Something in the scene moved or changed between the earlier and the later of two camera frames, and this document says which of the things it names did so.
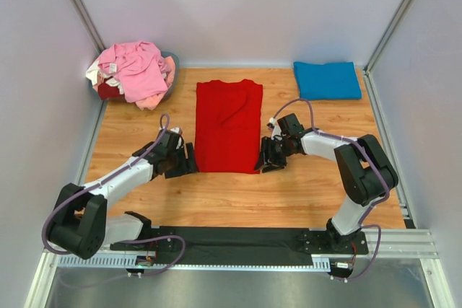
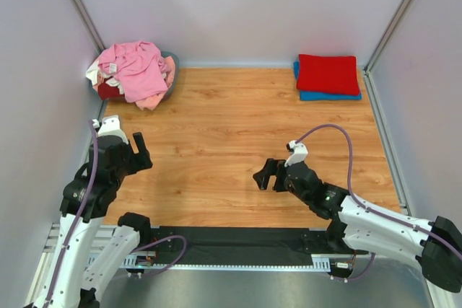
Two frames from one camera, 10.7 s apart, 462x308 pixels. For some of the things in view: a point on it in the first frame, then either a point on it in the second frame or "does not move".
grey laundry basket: x=177 y=63 does not move
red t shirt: x=228 y=126 → x=333 y=73
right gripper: x=266 y=160 → x=271 y=168
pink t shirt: x=139 y=66 does not move
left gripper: x=190 y=163 → x=144 y=155
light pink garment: x=153 y=102 does not move
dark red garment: x=107 y=91 does not move
